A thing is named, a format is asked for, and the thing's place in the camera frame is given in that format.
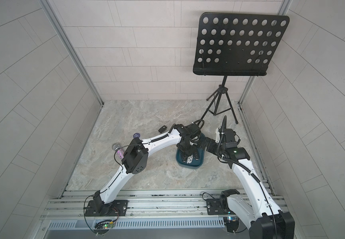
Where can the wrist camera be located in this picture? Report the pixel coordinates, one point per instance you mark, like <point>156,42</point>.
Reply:
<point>226,138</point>
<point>194,128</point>

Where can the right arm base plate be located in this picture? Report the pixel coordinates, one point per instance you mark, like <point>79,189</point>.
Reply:
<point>214,207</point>

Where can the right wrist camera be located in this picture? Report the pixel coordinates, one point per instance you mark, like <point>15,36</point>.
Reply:
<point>226,138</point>

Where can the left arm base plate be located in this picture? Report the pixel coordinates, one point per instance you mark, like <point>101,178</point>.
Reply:
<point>116,208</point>

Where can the right circuit board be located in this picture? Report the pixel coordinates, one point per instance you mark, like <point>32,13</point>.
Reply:
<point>231,224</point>

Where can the black music stand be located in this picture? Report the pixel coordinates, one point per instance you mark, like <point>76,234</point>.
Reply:
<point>230,44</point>

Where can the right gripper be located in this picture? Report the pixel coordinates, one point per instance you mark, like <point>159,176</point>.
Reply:
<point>209,146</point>

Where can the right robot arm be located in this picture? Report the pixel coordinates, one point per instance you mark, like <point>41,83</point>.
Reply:
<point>261,215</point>

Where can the left circuit board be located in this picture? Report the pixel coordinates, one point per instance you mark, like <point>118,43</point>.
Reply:
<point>103,227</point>

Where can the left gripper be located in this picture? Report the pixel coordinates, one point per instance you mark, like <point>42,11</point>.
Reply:
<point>191,152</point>

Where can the teal storage tray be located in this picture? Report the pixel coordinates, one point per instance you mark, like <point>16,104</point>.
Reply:
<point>195,164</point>

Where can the purple glitter tube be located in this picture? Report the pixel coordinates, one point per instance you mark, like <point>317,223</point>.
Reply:
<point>118,150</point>

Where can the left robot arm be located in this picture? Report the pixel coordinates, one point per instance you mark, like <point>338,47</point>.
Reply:
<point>135,159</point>

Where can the circuit board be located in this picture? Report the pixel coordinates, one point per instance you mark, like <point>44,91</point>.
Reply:
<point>231,224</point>
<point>103,227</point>

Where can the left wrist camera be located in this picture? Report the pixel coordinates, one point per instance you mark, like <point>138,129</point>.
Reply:
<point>194,128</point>

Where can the black VW key top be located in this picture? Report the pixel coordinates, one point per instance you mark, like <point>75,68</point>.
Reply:
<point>162,129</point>

